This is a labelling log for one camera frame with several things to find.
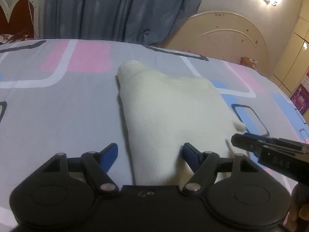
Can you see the floral pillow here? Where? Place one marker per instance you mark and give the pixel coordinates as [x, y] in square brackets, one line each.
[14, 36]

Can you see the pink wall poster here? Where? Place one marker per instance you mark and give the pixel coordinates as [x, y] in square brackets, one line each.
[301, 94]

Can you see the cream arched headboard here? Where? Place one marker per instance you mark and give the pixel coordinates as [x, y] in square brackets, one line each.
[222, 36]

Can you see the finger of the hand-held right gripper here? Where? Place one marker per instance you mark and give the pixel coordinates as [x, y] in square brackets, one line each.
[248, 143]

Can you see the orange patterned box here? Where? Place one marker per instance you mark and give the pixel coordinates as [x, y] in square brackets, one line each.
[248, 61]

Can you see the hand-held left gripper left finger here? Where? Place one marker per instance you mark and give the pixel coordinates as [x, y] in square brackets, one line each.
[109, 155]

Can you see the person's right hand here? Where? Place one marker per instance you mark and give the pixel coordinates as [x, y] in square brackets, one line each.
[298, 210]

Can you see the beige wardrobe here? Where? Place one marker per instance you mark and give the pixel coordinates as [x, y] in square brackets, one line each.
[293, 53]

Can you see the red white scalloped headboard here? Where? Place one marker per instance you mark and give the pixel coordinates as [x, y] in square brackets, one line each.
[14, 19]

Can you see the grey blue curtain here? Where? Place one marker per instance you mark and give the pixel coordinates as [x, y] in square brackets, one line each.
[115, 9]

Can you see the cream knit small garment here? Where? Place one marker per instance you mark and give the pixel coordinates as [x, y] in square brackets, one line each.
[169, 116]

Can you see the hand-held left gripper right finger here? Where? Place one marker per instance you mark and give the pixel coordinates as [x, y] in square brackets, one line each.
[189, 153]

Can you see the patterned grey pink blue bedsheet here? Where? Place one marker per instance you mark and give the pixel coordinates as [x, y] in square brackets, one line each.
[60, 106]

